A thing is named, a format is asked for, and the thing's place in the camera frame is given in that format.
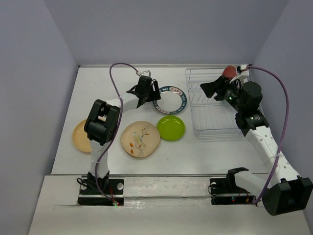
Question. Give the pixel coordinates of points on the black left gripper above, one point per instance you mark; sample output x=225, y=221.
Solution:
x=155, y=95

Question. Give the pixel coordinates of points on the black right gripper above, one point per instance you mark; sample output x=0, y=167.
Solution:
x=220, y=85

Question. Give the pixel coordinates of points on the large green rimmed lettered plate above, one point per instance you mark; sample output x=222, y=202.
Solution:
x=173, y=100

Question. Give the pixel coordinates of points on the red plate with teal flower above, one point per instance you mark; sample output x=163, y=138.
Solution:
x=230, y=72

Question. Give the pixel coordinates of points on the beige plate with bird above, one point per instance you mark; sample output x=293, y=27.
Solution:
x=140, y=139

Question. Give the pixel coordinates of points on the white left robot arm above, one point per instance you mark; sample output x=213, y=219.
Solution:
x=103, y=123

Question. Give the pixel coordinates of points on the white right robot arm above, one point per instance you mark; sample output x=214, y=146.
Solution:
x=285, y=190

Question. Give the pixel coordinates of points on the lime green plate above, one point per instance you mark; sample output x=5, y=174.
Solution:
x=171, y=128

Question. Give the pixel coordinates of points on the plain yellow plate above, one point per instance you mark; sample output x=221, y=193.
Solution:
x=80, y=138

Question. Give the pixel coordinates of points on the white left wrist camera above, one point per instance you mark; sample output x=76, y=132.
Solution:
x=146, y=73

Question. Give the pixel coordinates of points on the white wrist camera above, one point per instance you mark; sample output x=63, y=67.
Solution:
x=242, y=74
x=146, y=73

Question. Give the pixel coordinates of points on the white wire dish rack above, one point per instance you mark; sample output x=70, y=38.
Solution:
x=210, y=118

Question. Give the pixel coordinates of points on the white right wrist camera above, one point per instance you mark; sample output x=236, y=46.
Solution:
x=242, y=74

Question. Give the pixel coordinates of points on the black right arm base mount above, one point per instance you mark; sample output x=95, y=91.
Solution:
x=224, y=191

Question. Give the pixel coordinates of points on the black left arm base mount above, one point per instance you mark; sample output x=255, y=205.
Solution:
x=112, y=195

